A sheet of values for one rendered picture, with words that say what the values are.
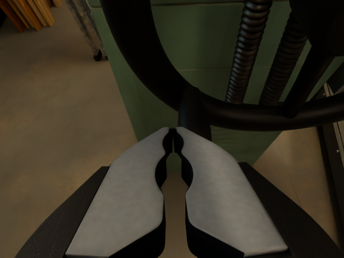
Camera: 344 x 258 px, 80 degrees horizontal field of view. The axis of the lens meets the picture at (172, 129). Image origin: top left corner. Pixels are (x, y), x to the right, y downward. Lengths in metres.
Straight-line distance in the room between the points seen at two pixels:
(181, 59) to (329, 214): 0.86
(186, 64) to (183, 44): 0.05
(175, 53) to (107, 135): 0.73
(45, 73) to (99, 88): 0.36
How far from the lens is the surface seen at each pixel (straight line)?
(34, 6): 1.81
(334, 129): 1.06
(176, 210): 0.88
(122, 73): 0.42
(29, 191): 1.09
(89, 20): 1.26
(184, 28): 0.36
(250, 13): 0.22
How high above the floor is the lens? 0.87
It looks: 59 degrees down
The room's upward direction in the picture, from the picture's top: 3 degrees counter-clockwise
